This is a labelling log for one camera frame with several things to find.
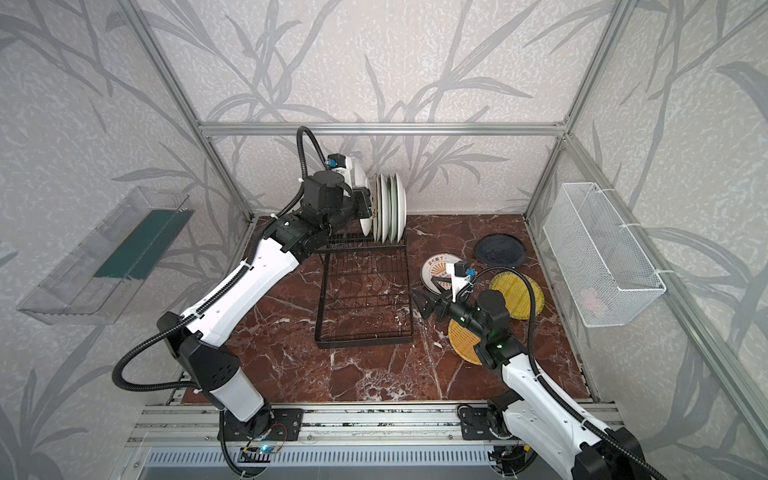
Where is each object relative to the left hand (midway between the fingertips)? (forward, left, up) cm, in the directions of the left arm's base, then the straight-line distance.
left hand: (372, 191), depth 72 cm
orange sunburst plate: (+5, -20, -39) cm, 44 cm away
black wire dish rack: (-6, +5, -39) cm, 40 cm away
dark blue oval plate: (+12, -45, -39) cm, 60 cm away
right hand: (-17, -12, -16) cm, 26 cm away
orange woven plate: (-23, -26, -38) cm, 51 cm away
